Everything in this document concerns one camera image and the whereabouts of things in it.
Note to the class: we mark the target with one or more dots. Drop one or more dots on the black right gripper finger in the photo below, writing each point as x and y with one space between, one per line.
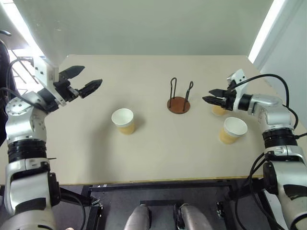
218 92
214 100

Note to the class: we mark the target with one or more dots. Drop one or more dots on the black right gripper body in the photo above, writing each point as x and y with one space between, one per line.
229 100

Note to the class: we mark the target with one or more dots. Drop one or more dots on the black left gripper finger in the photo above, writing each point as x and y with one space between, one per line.
91 86
72 72

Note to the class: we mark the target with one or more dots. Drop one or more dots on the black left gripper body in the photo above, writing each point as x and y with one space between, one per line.
66 89

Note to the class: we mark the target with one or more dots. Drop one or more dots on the tan paper cup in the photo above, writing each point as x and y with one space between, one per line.
122 117
218 111
233 127

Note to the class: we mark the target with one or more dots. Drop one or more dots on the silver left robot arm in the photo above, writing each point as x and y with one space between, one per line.
19 130

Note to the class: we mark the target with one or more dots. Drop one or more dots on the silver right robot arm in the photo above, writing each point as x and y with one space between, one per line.
275 115

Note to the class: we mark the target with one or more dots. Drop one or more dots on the black window railing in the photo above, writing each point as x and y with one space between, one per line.
24 58

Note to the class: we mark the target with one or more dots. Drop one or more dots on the grey rounded shape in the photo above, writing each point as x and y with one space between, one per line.
194 218
139 218

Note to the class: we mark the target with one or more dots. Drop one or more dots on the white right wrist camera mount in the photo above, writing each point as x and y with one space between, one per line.
241 77

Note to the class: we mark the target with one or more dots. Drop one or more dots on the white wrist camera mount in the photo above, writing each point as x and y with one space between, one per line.
241 77
43 69

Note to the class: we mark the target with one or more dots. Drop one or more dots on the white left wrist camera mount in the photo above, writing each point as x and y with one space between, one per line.
43 69

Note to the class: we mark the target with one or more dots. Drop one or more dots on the black table frame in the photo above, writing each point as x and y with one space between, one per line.
156 187

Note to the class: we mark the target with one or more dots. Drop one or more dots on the metal table frame latch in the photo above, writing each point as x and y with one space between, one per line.
96 203

